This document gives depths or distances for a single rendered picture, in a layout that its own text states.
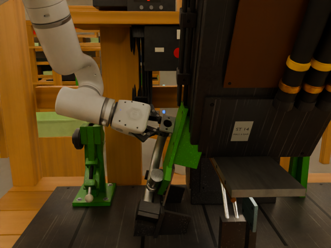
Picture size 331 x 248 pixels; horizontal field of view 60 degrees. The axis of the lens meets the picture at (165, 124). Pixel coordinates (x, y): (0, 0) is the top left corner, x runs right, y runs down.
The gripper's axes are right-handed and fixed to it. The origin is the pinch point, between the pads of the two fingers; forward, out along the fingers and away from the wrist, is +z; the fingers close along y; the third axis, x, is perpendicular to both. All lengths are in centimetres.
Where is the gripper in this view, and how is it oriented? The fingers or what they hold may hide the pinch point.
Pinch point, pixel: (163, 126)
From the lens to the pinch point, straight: 86.4
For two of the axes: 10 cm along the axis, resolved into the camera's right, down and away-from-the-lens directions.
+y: 1.6, -8.3, 5.3
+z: 9.6, 2.5, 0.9
